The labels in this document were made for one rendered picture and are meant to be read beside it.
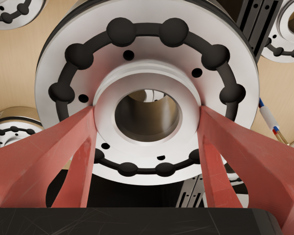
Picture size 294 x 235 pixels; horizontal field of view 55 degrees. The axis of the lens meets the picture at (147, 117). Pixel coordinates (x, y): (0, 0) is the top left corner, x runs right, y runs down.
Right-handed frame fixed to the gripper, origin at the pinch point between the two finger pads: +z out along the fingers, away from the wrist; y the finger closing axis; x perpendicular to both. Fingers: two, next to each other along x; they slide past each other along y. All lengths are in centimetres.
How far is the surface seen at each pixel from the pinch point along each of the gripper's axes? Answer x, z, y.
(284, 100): 13.1, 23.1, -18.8
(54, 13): 1.2, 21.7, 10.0
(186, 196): 21.1, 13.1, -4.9
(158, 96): 10.2, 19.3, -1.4
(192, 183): 18.4, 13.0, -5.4
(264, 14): -1.5, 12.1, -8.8
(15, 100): 12.6, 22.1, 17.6
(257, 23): -0.8, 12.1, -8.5
